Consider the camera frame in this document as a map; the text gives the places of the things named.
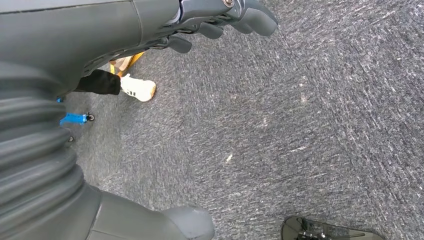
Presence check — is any blue metal shelf rack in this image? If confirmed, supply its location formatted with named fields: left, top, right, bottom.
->
left=55, top=96, right=96, bottom=144

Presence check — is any dark robot foot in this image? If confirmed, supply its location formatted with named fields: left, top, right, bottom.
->
left=280, top=215, right=387, bottom=240

